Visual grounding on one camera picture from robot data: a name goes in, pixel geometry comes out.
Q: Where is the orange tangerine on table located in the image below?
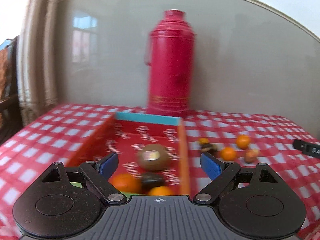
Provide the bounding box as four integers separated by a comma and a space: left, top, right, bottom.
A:
220, 147, 237, 161

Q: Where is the dark fruit on table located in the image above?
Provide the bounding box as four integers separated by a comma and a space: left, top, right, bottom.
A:
200, 142, 219, 156

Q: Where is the orange tangerine in box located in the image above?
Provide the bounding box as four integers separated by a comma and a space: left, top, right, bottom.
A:
110, 173, 142, 193

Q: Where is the small reddish fruit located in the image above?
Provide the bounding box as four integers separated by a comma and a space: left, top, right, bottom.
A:
244, 149, 260, 164

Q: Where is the small yellow kumquat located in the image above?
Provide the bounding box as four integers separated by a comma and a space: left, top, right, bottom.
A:
199, 138, 209, 145

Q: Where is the orange tangerine far right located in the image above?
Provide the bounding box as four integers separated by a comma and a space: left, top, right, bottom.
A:
236, 134, 251, 150

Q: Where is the dark brown fruit in box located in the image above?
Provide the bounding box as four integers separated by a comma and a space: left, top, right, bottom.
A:
140, 172, 165, 190

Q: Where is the large brown kiwi with sticker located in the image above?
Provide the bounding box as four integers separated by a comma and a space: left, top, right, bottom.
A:
136, 144, 171, 172

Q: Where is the red white checkered tablecloth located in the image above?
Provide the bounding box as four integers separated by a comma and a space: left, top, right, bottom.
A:
1, 104, 319, 239

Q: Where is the colourful cardboard box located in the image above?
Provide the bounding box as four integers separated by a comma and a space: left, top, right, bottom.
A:
67, 112, 190, 194

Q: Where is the dark wooden armchair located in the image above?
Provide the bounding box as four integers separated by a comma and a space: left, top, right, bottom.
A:
1, 37, 23, 144

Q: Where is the beige embroidered curtain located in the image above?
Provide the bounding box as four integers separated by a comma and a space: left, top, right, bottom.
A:
17, 0, 58, 125

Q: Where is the pink thermos flask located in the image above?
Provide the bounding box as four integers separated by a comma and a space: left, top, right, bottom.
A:
145, 10, 195, 118

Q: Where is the woven rattan seat cushion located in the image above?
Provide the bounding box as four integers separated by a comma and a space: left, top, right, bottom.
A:
0, 46, 12, 100

